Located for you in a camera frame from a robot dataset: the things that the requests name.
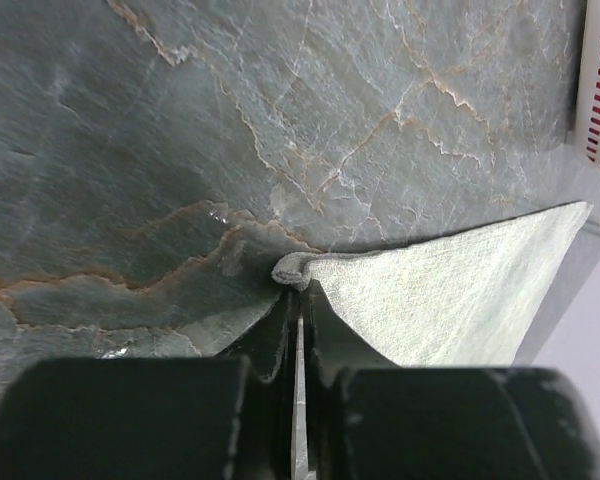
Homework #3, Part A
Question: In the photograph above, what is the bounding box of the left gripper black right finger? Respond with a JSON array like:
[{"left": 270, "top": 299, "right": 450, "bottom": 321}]
[{"left": 301, "top": 281, "right": 600, "bottom": 479}]

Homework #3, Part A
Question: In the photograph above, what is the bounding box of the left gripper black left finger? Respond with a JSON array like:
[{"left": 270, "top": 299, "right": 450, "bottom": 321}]
[{"left": 0, "top": 290, "right": 296, "bottom": 479}]

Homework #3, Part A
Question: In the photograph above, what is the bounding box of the grey-green cloth napkin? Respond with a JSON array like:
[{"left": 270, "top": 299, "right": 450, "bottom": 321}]
[{"left": 272, "top": 202, "right": 591, "bottom": 366}]

